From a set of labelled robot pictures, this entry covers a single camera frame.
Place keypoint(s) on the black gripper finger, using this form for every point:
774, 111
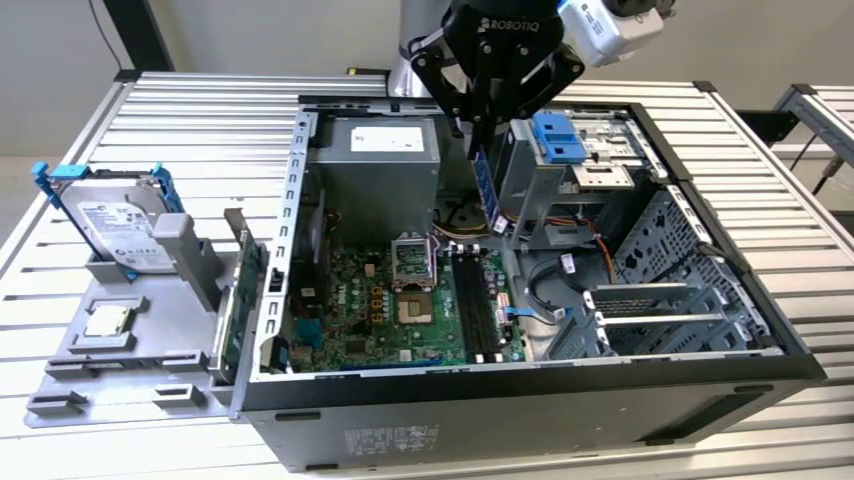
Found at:
554, 70
443, 75

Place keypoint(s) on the dark RAM stick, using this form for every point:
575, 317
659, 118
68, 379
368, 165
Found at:
490, 195
133, 361

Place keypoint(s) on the black RAM slot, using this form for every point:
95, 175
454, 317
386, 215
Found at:
490, 305
466, 305
474, 305
482, 305

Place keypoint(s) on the black yellow clip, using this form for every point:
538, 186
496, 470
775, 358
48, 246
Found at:
363, 71

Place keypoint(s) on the blue plastic drive carrier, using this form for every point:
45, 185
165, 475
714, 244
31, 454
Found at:
559, 140

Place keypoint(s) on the black table end cap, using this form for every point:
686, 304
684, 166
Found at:
127, 76
705, 86

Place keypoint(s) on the grey metal drive cage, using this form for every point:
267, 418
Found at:
534, 185

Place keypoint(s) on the grey power supply unit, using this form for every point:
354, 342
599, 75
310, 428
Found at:
374, 190

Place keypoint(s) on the round black internal speaker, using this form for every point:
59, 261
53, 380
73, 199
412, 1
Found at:
463, 215

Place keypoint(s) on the black table connector bar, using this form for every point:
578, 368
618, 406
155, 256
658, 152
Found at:
767, 122

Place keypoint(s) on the thin metal locking lever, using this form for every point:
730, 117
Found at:
435, 260

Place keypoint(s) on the metal slat side table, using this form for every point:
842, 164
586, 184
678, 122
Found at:
827, 115

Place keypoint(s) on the CPU socket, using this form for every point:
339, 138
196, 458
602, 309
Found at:
416, 307

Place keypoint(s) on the green motherboard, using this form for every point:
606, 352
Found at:
347, 300

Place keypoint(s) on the grey metal disk bay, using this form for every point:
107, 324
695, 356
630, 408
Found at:
660, 320

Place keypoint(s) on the green graphics card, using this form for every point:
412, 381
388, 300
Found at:
243, 300

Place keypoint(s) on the hard disk in blue carrier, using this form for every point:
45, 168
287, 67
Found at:
120, 225

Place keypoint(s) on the blue expansion slot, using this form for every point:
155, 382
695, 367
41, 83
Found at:
394, 364

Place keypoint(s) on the grey parts rack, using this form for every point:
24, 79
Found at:
167, 300

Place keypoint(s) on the black open PC case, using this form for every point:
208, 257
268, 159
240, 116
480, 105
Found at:
467, 415

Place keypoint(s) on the silver CPU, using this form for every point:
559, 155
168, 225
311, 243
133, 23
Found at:
108, 320

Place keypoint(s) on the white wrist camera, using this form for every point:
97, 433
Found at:
614, 30

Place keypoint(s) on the black upright post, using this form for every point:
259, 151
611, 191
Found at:
136, 35

